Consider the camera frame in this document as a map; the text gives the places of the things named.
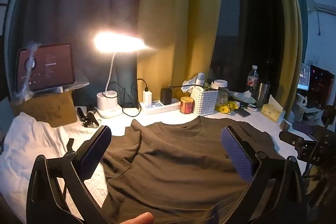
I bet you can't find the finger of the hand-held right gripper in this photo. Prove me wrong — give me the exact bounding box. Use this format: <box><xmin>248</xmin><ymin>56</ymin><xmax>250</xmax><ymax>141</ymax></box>
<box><xmin>292</xmin><ymin>121</ymin><xmax>315</xmax><ymax>135</ymax></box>
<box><xmin>279</xmin><ymin>130</ymin><xmax>306</xmax><ymax>147</ymax></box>

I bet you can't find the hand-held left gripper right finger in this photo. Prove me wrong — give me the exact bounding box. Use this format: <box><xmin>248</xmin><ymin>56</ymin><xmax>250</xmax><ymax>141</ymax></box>
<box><xmin>221</xmin><ymin>126</ymin><xmax>310</xmax><ymax>224</ymax></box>

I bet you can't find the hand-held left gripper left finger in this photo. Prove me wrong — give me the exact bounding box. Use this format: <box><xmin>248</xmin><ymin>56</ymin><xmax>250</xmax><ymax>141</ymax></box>
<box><xmin>26</xmin><ymin>125</ymin><xmax>113</xmax><ymax>224</ymax></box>

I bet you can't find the brown t-shirt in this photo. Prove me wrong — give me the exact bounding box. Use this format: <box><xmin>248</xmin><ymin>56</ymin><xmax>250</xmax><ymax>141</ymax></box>
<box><xmin>101</xmin><ymin>116</ymin><xmax>286</xmax><ymax>224</ymax></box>

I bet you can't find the person's left hand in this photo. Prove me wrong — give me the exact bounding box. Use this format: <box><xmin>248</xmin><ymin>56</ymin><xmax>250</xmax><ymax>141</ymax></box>
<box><xmin>122</xmin><ymin>212</ymin><xmax>154</xmax><ymax>224</ymax></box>

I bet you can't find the yellow tissue box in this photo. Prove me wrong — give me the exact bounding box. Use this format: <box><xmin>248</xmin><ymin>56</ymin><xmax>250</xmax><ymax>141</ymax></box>
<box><xmin>260</xmin><ymin>95</ymin><xmax>286</xmax><ymax>123</ymax></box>

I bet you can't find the white textured blanket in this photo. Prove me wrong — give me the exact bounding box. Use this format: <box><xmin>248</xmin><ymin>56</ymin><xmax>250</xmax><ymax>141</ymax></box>
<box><xmin>62</xmin><ymin>106</ymin><xmax>317</xmax><ymax>216</ymax></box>

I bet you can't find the dark computer case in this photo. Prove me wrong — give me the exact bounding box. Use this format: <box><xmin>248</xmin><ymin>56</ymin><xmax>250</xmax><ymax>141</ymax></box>
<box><xmin>310</xmin><ymin>64</ymin><xmax>335</xmax><ymax>107</ymax></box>

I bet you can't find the yellow snack packet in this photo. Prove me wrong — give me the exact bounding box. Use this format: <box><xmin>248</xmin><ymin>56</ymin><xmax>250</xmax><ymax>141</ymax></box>
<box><xmin>215</xmin><ymin>101</ymin><xmax>241</xmax><ymax>114</ymax></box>

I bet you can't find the computer monitor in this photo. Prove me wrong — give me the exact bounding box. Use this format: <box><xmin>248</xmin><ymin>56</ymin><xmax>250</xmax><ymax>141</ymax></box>
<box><xmin>298</xmin><ymin>63</ymin><xmax>312</xmax><ymax>92</ymax></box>

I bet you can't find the steel tumbler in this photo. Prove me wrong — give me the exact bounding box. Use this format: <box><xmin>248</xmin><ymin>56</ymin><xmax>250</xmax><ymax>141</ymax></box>
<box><xmin>256</xmin><ymin>81</ymin><xmax>271</xmax><ymax>109</ymax></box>

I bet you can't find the white desk lamp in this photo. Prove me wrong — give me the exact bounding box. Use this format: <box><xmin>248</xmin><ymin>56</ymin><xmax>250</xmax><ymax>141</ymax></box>
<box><xmin>94</xmin><ymin>32</ymin><xmax>147</xmax><ymax>118</ymax></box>

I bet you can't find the soft tissue pack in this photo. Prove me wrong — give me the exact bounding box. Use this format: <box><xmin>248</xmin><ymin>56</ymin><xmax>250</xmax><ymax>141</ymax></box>
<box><xmin>228</xmin><ymin>90</ymin><xmax>258</xmax><ymax>107</ymax></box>

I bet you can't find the brown cardboard box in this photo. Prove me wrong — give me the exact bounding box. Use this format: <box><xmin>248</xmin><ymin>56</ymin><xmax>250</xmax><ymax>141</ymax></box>
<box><xmin>10</xmin><ymin>90</ymin><xmax>78</xmax><ymax>128</ymax></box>

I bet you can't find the white perforated basket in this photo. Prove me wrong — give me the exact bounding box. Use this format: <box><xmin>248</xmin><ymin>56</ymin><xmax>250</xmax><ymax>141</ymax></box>
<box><xmin>190</xmin><ymin>87</ymin><xmax>219</xmax><ymax>116</ymax></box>

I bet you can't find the white cloth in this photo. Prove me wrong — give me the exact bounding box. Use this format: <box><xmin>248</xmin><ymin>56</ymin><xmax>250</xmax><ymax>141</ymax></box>
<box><xmin>0</xmin><ymin>112</ymin><xmax>74</xmax><ymax>205</ymax></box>

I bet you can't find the clear water bottle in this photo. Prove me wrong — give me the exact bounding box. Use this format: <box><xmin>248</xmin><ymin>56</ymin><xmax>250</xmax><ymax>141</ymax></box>
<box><xmin>247</xmin><ymin>65</ymin><xmax>260</xmax><ymax>99</ymax></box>

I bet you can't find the red candle jar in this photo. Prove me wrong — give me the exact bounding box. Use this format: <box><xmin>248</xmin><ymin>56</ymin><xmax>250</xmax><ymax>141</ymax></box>
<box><xmin>180</xmin><ymin>97</ymin><xmax>195</xmax><ymax>115</ymax></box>

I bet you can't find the grey tablet stand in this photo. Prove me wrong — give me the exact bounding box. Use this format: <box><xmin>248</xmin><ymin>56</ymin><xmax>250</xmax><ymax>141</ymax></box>
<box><xmin>34</xmin><ymin>70</ymin><xmax>90</xmax><ymax>95</ymax></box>

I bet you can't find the clear jar with white lid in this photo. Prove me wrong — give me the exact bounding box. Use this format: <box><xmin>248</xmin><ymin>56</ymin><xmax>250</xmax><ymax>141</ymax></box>
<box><xmin>211</xmin><ymin>80</ymin><xmax>229</xmax><ymax>109</ymax></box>

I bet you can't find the white charger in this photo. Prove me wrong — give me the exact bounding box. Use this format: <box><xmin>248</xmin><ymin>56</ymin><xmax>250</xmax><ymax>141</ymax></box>
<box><xmin>143</xmin><ymin>90</ymin><xmax>153</xmax><ymax>109</ymax></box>

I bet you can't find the white power strip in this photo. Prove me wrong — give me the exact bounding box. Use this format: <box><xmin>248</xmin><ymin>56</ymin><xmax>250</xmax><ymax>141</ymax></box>
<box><xmin>139</xmin><ymin>98</ymin><xmax>181</xmax><ymax>116</ymax></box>

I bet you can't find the black charger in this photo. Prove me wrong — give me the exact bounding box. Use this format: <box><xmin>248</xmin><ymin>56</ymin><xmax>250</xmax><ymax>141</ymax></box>
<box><xmin>161</xmin><ymin>88</ymin><xmax>173</xmax><ymax>106</ymax></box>

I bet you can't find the dark tablet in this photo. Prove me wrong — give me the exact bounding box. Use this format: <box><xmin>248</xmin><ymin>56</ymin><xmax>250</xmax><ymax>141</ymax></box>
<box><xmin>15</xmin><ymin>43</ymin><xmax>76</xmax><ymax>92</ymax></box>

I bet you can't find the yellow curtain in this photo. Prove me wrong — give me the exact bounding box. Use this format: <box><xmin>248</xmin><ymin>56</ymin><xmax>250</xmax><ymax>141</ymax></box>
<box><xmin>270</xmin><ymin>0</ymin><xmax>308</xmax><ymax>120</ymax></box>
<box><xmin>136</xmin><ymin>0</ymin><xmax>229</xmax><ymax>109</ymax></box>

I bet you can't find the clear plastic bag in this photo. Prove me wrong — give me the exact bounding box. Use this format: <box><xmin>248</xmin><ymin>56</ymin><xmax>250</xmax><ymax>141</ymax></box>
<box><xmin>16</xmin><ymin>40</ymin><xmax>44</xmax><ymax>102</ymax></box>

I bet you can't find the white air conditioner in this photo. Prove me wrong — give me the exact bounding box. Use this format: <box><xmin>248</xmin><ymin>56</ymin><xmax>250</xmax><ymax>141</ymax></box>
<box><xmin>315</xmin><ymin>2</ymin><xmax>336</xmax><ymax>15</ymax></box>

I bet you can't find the black cable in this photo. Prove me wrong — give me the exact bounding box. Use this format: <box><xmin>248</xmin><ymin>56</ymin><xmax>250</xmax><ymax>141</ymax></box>
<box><xmin>167</xmin><ymin>84</ymin><xmax>212</xmax><ymax>91</ymax></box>
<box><xmin>113</xmin><ymin>79</ymin><xmax>150</xmax><ymax>117</ymax></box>

